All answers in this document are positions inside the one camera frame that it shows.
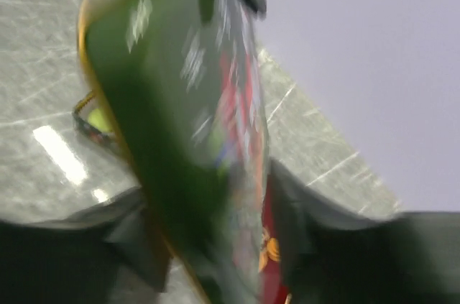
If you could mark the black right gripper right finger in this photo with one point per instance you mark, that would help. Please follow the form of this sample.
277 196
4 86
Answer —
329 254

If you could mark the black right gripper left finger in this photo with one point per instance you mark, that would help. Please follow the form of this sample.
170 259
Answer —
77 259

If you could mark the gold tin lid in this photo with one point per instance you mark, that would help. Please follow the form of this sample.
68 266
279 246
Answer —
178 81

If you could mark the green cookie tin box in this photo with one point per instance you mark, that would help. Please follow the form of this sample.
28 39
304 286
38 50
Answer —
80 116

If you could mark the red serving tray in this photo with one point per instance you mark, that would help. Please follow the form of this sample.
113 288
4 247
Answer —
274 292

